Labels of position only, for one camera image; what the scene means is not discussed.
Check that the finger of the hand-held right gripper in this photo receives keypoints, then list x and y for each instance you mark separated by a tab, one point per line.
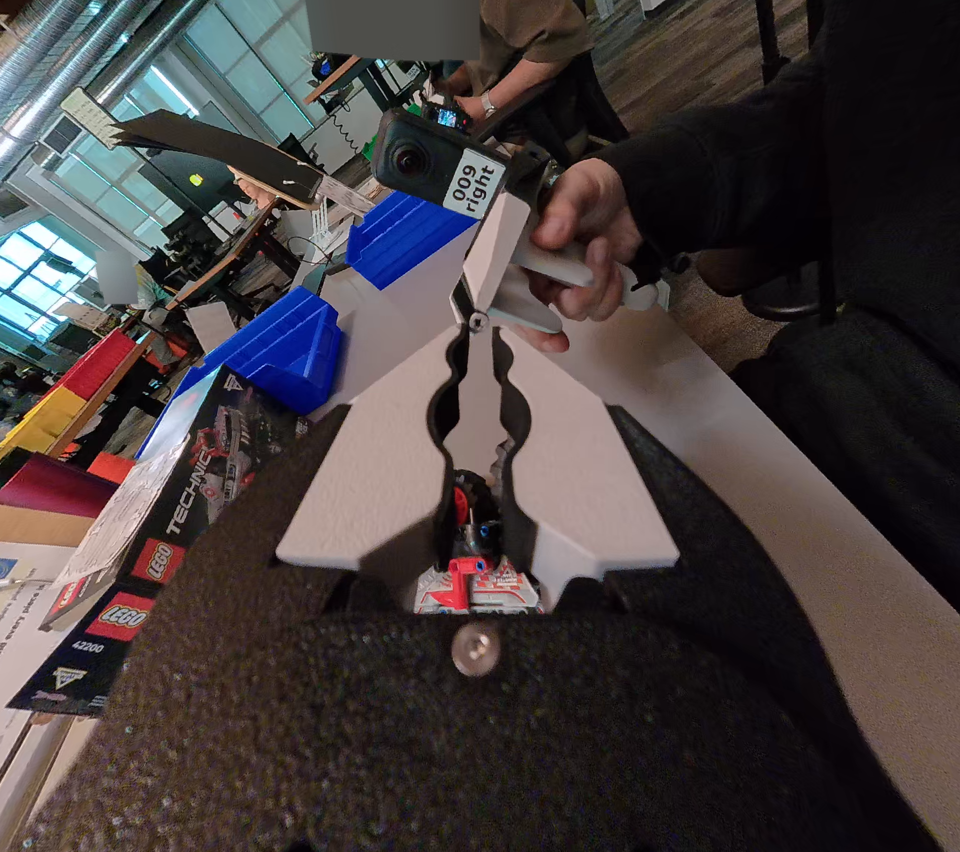
525	312
495	245

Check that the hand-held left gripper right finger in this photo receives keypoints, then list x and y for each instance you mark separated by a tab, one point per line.
592	485

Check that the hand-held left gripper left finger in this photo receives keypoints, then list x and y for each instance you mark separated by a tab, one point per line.
360	485

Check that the black red toy monster truck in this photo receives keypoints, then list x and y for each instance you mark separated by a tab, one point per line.
472	575

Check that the grey desk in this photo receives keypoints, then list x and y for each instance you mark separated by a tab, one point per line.
750	417

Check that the person's right hand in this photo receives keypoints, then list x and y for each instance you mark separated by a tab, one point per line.
592	207

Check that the blue plastic bin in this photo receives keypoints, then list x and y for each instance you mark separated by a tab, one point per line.
277	350
405	237

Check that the black toy set box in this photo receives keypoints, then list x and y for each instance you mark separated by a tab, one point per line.
187	492

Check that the tan black board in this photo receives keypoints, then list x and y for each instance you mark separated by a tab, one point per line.
225	151

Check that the clear plastic bag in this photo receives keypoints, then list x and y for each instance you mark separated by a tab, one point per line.
120	522

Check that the row of coloured bins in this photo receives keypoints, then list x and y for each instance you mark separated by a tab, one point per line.
75	387

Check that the red plastic bin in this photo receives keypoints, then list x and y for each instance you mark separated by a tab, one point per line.
52	488

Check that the white hanging sign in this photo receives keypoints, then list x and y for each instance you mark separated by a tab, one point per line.
88	116

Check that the person's black clothing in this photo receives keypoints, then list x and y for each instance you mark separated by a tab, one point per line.
885	267

